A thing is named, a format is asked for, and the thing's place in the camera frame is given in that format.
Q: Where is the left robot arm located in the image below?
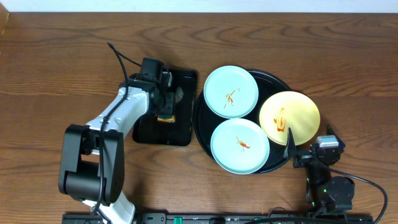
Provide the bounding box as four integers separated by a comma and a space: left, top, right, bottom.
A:
58, 70, 175, 223

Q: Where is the soap foam patch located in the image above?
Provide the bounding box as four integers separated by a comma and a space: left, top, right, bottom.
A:
175, 86, 184, 104

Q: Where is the black rectangular tray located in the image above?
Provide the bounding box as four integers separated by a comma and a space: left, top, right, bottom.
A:
132, 69, 197, 146

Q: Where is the orange and green sponge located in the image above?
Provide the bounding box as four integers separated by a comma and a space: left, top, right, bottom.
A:
157, 114, 176, 123

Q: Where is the light blue plate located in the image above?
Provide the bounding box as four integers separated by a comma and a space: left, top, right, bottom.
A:
210, 118, 271, 175
203, 65, 259, 119

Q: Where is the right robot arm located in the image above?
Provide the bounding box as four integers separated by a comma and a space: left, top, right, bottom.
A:
284, 126, 355, 218

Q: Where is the yellow plate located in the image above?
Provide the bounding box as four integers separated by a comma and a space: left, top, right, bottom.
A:
259, 91, 320, 145

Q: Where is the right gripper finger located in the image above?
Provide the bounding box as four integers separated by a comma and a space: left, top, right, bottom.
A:
326, 124, 345, 146
284, 128, 297, 158

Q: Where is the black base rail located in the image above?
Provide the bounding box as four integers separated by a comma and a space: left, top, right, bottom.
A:
61, 212, 374, 224

